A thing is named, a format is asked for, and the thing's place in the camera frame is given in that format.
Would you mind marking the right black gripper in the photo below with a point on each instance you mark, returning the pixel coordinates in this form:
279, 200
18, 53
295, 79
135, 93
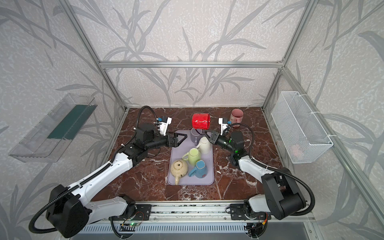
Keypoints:
214, 137

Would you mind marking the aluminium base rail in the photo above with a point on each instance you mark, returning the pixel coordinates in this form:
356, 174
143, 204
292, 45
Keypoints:
166, 211

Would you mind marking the lavender plastic tray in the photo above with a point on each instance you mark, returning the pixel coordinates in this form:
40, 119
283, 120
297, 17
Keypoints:
178, 152

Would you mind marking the clear plastic wall bin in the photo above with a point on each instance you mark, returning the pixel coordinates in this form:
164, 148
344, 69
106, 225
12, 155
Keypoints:
48, 140

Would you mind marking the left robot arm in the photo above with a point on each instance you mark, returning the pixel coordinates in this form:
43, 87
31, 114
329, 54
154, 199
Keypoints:
71, 208

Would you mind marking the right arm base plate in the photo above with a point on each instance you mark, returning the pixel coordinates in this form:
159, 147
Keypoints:
244, 212

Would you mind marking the aluminium cage frame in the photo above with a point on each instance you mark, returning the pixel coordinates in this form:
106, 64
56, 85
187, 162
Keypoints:
365, 187

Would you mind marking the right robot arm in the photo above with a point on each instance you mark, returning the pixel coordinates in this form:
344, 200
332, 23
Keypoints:
284, 194

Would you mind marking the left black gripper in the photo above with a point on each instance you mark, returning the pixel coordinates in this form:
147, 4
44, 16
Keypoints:
172, 140

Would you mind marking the white mug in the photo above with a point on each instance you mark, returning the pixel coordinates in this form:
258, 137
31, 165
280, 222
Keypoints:
204, 146

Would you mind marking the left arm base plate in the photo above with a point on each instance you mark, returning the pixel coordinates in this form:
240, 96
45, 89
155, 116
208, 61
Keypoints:
140, 212

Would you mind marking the blue mug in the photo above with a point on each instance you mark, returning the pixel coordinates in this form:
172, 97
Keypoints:
200, 170

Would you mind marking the lavender mug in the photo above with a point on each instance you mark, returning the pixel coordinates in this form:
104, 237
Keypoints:
196, 135

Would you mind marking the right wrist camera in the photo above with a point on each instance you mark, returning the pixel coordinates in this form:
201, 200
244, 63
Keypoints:
224, 123

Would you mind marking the light green mug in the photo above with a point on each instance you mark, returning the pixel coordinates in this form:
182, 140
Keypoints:
192, 156

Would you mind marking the cream teapot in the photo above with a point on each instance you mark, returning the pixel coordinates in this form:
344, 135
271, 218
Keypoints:
179, 169

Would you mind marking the white wire mesh basket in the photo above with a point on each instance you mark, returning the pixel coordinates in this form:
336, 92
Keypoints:
302, 134

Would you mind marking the pink patterned mug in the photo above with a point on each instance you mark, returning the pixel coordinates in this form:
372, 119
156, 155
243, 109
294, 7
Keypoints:
236, 116

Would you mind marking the red mug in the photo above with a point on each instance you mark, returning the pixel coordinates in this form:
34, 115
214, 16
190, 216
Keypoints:
201, 121

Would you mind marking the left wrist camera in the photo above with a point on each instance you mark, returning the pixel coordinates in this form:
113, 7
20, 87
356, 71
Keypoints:
162, 124

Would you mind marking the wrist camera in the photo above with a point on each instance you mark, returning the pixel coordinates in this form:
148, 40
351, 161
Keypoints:
162, 124
224, 123

